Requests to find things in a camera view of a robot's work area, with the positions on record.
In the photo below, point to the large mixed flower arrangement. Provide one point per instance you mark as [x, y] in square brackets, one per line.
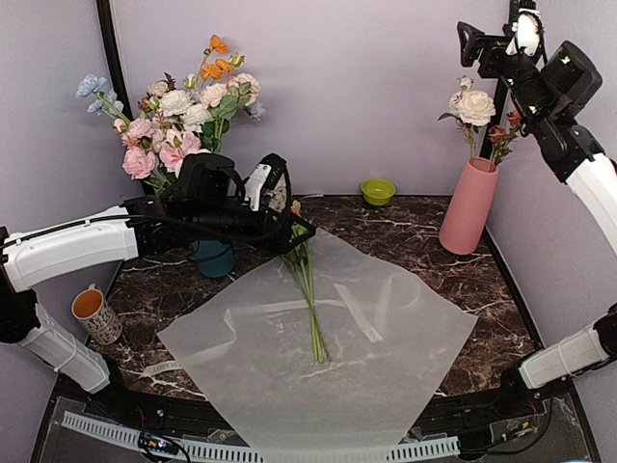
[176, 121]

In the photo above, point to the patterned mug orange inside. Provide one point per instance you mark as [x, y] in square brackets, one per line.
[96, 316]

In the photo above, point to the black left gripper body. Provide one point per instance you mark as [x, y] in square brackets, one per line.
[210, 223]

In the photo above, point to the white rose stem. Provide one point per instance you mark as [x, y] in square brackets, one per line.
[471, 110]

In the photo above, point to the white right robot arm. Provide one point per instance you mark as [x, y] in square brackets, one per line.
[555, 211]

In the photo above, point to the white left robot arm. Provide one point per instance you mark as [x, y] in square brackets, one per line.
[40, 259]

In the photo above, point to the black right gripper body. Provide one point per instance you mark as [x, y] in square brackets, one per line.
[530, 92]

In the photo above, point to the white translucent wrapping paper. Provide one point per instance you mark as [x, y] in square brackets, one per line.
[338, 376]

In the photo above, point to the teal cylindrical vase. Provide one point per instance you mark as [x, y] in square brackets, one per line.
[215, 259]

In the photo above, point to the black left frame post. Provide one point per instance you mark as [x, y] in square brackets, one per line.
[108, 34]

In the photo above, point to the pink tall vase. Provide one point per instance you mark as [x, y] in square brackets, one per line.
[469, 207]

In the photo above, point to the rust brown rose stem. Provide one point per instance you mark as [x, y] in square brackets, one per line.
[501, 137]

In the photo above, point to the cream printed ribbon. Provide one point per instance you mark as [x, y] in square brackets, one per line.
[164, 367]

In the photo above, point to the white paper bouquet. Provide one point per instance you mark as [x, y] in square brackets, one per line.
[301, 268]

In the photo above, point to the lime green bowl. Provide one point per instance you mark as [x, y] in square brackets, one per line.
[378, 192]

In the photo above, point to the black front table rail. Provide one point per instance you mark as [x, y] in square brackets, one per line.
[260, 410]

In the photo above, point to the white slotted cable duct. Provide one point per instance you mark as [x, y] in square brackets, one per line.
[271, 447]

